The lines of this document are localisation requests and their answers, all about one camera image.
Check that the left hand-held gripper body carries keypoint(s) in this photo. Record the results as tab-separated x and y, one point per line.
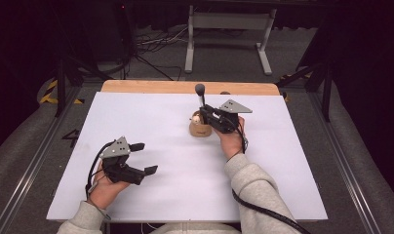
117	150

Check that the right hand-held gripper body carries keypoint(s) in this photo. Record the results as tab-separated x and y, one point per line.
234	107

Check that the round wooden holder cup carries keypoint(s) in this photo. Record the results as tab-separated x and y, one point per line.
200	130

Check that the black makeup brush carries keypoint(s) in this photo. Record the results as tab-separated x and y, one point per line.
200	88

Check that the person's right hand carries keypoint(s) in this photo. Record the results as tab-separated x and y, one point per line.
232	143

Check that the person's left hand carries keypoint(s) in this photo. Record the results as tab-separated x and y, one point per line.
104	191

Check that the small pale figurine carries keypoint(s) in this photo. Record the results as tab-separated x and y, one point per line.
195	120

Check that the wooden table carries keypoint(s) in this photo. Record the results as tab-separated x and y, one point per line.
152	87

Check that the person's grey sweatshirt torso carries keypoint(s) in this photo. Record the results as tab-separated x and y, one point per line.
198	229

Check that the dark cabinet with red light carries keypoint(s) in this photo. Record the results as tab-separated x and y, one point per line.
115	29

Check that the aluminium floor rail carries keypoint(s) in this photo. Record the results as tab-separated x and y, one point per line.
344	169
32	162

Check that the grey metal stand frame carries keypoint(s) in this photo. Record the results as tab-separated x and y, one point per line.
230	21

